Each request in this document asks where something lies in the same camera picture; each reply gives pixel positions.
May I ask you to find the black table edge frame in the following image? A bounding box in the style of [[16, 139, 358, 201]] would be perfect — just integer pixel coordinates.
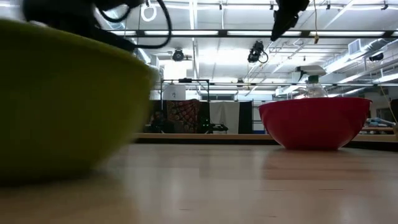
[[133, 138, 398, 152]]

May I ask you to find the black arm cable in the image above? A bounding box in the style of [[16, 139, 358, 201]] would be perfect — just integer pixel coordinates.
[[96, 0, 174, 50]]

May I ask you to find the white cloth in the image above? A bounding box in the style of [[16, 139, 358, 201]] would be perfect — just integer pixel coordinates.
[[208, 101, 241, 134]]

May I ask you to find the red bowl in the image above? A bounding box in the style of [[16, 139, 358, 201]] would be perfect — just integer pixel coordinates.
[[257, 96, 373, 151]]

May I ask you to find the green bowl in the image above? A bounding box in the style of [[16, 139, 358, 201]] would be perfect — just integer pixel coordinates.
[[0, 18, 159, 185]]

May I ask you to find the black hanging ceiling camera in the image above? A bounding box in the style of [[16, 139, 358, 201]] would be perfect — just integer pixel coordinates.
[[247, 40, 269, 65]]

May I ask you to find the red patterned cloth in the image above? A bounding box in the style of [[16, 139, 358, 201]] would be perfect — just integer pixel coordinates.
[[165, 99, 201, 134]]

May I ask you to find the black overhead light rail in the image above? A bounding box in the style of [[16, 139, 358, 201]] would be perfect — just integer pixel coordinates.
[[105, 29, 398, 39]]

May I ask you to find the silver ventilation duct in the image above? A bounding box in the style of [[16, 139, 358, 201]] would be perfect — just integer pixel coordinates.
[[323, 38, 398, 69]]

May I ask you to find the white hanging ring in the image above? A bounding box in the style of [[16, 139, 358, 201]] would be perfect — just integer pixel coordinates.
[[140, 1, 158, 23]]

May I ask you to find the black metal frame stand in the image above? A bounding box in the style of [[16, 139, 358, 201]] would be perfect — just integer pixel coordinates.
[[160, 78, 211, 102]]

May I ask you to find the yellow hanging cord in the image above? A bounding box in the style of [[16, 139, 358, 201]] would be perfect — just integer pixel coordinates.
[[312, 0, 320, 45]]

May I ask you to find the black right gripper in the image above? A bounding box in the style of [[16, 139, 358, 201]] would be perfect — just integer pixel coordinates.
[[270, 0, 310, 42]]

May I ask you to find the clear spray bottle white trigger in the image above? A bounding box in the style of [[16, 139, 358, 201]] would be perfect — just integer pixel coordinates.
[[295, 65, 330, 99]]

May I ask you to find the beige neighbouring table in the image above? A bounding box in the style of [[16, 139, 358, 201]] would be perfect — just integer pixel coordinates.
[[133, 126, 398, 144]]

